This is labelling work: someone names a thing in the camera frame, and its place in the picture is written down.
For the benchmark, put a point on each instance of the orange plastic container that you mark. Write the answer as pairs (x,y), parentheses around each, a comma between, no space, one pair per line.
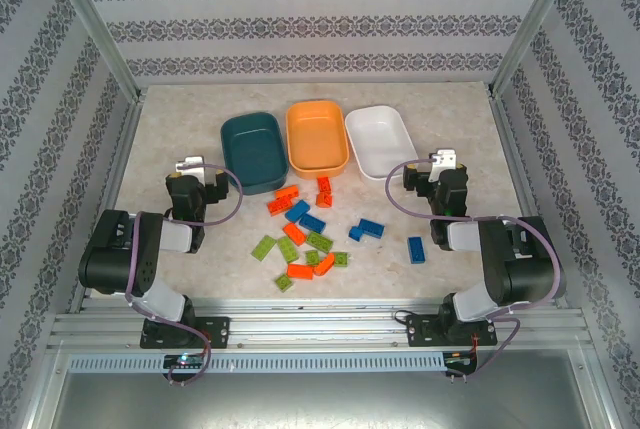
(317,139)

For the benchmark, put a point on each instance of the orange lego brick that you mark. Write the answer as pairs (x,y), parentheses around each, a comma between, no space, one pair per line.
(280,205)
(324,264)
(300,271)
(324,199)
(324,183)
(287,192)
(294,233)

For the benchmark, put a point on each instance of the aluminium frame post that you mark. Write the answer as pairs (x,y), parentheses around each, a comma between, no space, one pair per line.
(533,24)
(95,24)

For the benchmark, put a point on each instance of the small green lego brick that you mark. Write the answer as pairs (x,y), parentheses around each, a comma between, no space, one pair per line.
(312,257)
(341,259)

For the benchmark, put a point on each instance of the teal plastic container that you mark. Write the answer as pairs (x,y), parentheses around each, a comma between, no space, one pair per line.
(255,154)

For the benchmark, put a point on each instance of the metal sheet panel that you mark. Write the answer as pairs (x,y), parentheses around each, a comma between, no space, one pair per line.
(320,399)

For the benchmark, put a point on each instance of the white plastic container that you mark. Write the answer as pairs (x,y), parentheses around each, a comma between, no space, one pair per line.
(382,139)

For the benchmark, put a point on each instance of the aluminium mounting rail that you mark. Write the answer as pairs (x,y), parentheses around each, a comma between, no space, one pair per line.
(320,329)

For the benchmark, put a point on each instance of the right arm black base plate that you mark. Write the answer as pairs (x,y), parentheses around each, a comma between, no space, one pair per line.
(420,331)

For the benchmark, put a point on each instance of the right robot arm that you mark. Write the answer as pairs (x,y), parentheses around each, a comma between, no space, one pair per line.
(525,269)

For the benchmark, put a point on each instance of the aluminium side rail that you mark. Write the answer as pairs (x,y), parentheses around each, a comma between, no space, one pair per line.
(121,149)
(512,149)

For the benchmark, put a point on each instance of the small blue lego brick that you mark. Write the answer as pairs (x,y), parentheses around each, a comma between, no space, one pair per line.
(355,233)

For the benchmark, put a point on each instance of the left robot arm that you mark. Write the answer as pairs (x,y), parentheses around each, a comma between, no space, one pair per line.
(115,259)

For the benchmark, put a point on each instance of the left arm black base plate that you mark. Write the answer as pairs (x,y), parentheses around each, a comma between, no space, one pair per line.
(215,331)

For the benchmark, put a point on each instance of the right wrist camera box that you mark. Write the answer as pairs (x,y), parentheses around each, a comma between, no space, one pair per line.
(442,159)

